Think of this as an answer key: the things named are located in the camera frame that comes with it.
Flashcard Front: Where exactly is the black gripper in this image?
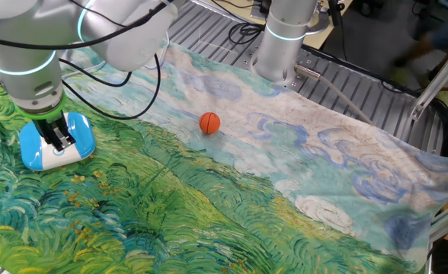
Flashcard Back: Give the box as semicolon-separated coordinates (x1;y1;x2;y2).
31;112;76;153

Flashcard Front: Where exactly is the white blue desk lamp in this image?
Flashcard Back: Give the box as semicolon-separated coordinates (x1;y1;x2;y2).
18;111;97;171

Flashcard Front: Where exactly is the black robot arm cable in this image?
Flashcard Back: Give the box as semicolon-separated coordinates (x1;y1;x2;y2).
0;0;171;121

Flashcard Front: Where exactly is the green painting print tablecloth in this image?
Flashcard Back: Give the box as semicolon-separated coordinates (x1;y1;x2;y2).
0;41;448;274

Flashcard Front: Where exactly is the aluminium frame post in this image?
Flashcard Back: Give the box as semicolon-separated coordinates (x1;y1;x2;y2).
409;44;448;123

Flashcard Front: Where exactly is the grey braided hose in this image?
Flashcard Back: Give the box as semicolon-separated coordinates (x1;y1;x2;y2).
294;63;374;125

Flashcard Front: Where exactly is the orange mini basketball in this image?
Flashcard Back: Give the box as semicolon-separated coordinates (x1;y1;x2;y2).
198;112;222;135

